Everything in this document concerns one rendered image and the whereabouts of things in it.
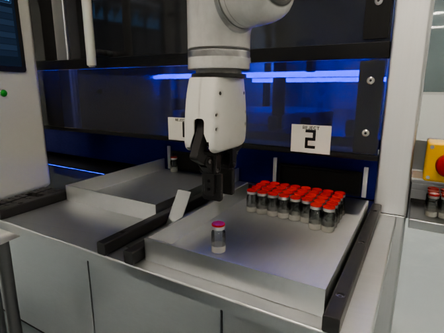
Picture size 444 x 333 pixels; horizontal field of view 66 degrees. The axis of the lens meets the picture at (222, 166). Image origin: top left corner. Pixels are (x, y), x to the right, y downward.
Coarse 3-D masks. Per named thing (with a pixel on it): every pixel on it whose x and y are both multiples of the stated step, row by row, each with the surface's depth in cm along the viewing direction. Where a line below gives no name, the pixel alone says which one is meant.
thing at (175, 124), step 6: (168, 120) 91; (174, 120) 90; (180, 120) 89; (168, 126) 91; (174, 126) 90; (180, 126) 89; (168, 132) 91; (174, 132) 90; (180, 132) 89; (168, 138) 92; (174, 138) 91; (180, 138) 90
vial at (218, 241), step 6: (216, 228) 51; (222, 228) 51; (216, 234) 51; (222, 234) 51; (216, 240) 51; (222, 240) 51; (216, 246) 51; (222, 246) 52; (216, 252) 52; (222, 252) 52
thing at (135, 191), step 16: (160, 160) 103; (96, 176) 83; (112, 176) 87; (128, 176) 92; (144, 176) 96; (160, 176) 96; (176, 176) 96; (192, 176) 96; (80, 192) 74; (96, 192) 71; (112, 192) 82; (128, 192) 82; (144, 192) 82; (160, 192) 82; (176, 192) 82; (192, 192) 74; (112, 208) 70; (128, 208) 67; (144, 208) 65; (160, 208) 65
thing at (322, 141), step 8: (296, 128) 74; (304, 128) 73; (312, 128) 72; (320, 128) 71; (328, 128) 70; (296, 136) 74; (304, 136) 73; (312, 136) 72; (320, 136) 71; (328, 136) 71; (296, 144) 74; (304, 144) 74; (312, 144) 73; (320, 144) 72; (328, 144) 71; (304, 152) 74; (312, 152) 73; (320, 152) 72; (328, 152) 71
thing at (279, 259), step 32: (192, 224) 60; (256, 224) 63; (288, 224) 63; (352, 224) 63; (160, 256) 49; (192, 256) 46; (224, 256) 51; (256, 256) 51; (288, 256) 51; (320, 256) 51; (256, 288) 42; (288, 288) 39; (320, 288) 37
